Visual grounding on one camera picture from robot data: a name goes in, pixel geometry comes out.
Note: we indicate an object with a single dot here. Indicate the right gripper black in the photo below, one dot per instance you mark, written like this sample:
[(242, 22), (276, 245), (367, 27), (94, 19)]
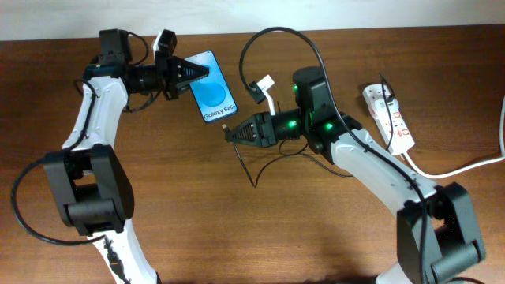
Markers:
[(267, 128)]

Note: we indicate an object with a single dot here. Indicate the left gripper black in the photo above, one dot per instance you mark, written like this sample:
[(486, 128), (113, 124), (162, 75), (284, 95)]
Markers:
[(169, 70)]

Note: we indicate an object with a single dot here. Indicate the blue screen Galaxy smartphone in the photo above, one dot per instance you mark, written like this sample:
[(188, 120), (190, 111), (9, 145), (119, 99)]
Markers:
[(212, 94)]

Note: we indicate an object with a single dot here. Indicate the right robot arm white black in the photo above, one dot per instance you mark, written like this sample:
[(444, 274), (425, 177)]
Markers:
[(438, 236)]

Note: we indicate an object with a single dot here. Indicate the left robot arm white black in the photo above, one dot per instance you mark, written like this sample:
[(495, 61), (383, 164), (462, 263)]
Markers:
[(90, 188)]

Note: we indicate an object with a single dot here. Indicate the white charger plug adapter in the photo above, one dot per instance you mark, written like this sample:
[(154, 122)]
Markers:
[(381, 108)]

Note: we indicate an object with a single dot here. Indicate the white power strip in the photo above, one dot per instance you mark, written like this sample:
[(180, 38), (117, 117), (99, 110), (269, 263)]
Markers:
[(393, 128)]

